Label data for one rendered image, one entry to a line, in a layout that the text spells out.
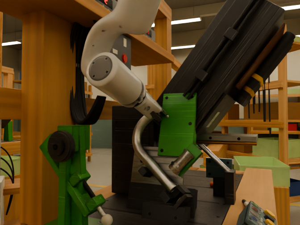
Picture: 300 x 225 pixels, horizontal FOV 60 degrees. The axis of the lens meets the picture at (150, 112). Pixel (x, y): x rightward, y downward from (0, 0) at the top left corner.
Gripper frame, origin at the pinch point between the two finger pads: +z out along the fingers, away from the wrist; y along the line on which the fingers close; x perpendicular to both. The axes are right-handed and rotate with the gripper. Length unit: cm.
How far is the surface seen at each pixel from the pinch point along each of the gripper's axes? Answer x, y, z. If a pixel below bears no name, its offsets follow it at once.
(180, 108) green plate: -6.8, -4.3, 2.8
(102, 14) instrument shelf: -8.6, 27.1, -19.0
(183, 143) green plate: -0.3, -14.1, 2.9
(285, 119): -85, 10, 247
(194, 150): -1.6, -18.0, 2.6
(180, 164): 4.2, -19.3, -0.5
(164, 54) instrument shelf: -19, 38, 33
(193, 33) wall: -227, 545, 760
